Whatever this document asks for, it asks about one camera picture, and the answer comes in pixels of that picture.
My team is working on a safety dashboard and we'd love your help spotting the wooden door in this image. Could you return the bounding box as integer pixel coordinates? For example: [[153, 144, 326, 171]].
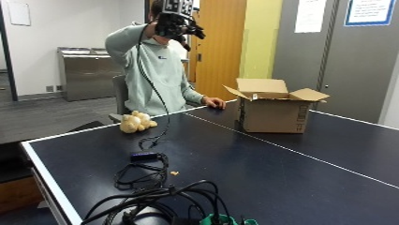
[[189, 0, 249, 101]]

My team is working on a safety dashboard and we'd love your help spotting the white marker cube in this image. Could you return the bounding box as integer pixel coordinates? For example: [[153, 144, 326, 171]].
[[161, 0, 194, 19]]

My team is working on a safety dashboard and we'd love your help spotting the open cardboard box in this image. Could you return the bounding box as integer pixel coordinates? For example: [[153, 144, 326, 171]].
[[222, 78, 330, 135]]

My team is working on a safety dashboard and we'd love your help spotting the the person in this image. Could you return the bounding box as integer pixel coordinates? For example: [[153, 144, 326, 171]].
[[105, 0, 229, 117]]

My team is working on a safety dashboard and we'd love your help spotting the yellow plush toy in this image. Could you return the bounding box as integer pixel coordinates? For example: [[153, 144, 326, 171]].
[[118, 110, 158, 134]]

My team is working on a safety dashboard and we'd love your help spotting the grey chair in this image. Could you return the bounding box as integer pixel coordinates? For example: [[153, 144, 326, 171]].
[[109, 74, 130, 124]]

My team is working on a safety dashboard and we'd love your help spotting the small black hub box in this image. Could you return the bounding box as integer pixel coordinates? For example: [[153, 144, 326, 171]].
[[129, 151, 160, 163]]

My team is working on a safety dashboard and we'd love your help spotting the stainless steel bin cabinet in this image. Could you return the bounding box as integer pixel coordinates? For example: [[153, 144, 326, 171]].
[[56, 46, 125, 102]]

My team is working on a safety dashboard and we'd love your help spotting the white paper sheet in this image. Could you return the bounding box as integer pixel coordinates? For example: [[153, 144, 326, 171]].
[[294, 0, 330, 34]]

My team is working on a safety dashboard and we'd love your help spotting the grey cabinet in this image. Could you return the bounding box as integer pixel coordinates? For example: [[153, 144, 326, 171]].
[[271, 0, 399, 125]]

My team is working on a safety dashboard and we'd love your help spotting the green object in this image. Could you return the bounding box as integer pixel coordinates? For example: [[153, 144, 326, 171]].
[[198, 213, 259, 225]]

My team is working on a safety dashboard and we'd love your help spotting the blue framed notice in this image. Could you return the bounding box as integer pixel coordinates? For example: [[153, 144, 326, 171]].
[[343, 0, 398, 27]]

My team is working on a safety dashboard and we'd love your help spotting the black glove cable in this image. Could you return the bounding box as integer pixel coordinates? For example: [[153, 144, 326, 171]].
[[134, 22, 172, 151]]

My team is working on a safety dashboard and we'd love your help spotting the bundle of black cables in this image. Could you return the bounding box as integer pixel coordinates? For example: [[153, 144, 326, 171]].
[[80, 152, 234, 225]]

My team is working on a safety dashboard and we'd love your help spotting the white wall board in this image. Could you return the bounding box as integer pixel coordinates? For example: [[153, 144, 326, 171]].
[[7, 0, 32, 27]]

